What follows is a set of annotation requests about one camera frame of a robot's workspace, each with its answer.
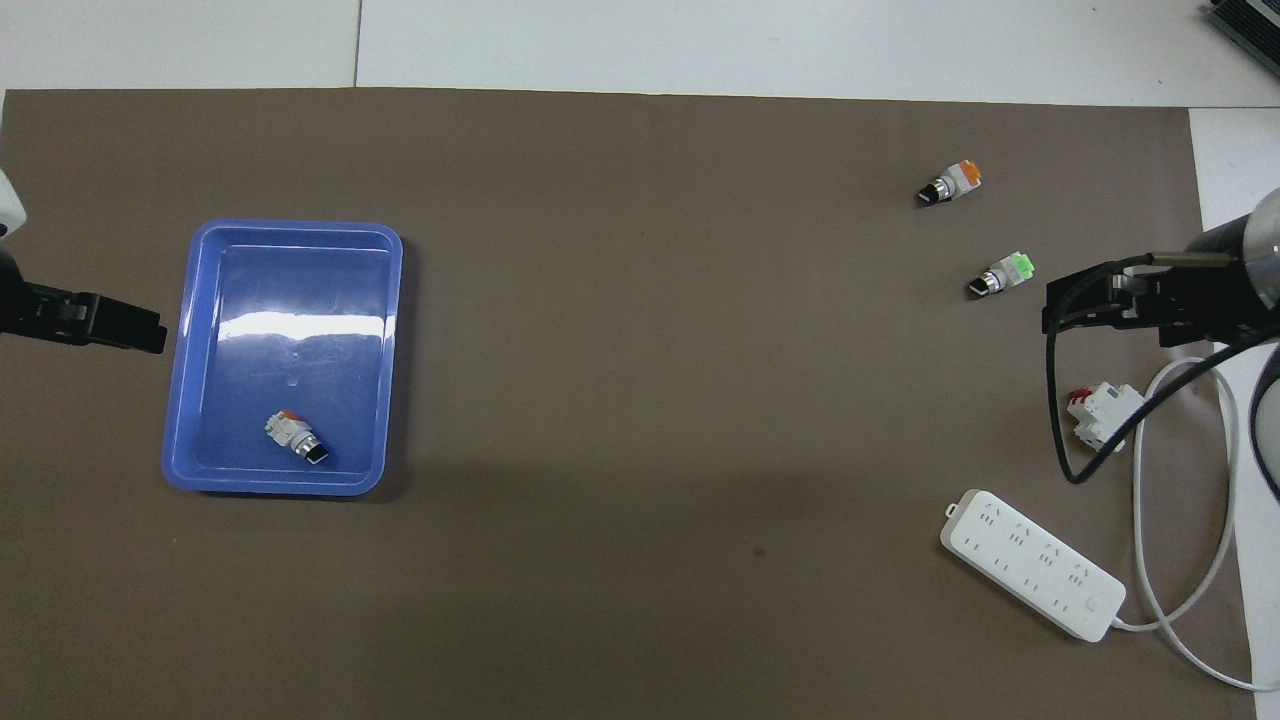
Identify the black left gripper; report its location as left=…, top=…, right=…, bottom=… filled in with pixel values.
left=0, top=245, right=168, bottom=354

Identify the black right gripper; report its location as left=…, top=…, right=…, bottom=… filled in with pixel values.
left=1041, top=258, right=1248, bottom=350

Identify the green-capped rotary switch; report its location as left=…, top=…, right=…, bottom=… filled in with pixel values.
left=966, top=251, right=1037, bottom=299

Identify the white red circuit breaker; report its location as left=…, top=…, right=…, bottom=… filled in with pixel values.
left=1065, top=382, right=1147, bottom=453

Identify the blue plastic tray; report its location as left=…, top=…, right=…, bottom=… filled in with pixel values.
left=162, top=220, right=404, bottom=497

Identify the grey ribbed metal device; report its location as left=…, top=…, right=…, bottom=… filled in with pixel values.
left=1205, top=0, right=1280, bottom=51

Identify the brown table mat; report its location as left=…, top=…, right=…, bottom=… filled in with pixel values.
left=0, top=88, right=1257, bottom=720

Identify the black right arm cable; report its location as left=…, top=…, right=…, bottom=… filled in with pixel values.
left=1045, top=252, right=1280, bottom=486

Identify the orange-capped rotary switch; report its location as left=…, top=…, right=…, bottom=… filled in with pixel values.
left=264, top=410, right=330, bottom=467
left=917, top=158, right=984, bottom=208

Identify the white power strip cable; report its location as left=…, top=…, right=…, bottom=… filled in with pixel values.
left=1110, top=355, right=1280, bottom=693

